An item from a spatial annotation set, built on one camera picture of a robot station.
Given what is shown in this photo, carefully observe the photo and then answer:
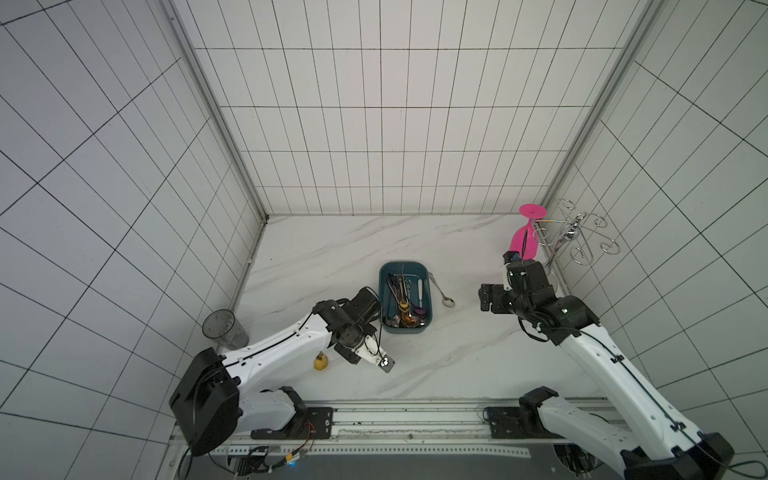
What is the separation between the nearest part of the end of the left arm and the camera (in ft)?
1.87

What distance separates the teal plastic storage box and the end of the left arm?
0.64 ft

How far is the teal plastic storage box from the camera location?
90cm
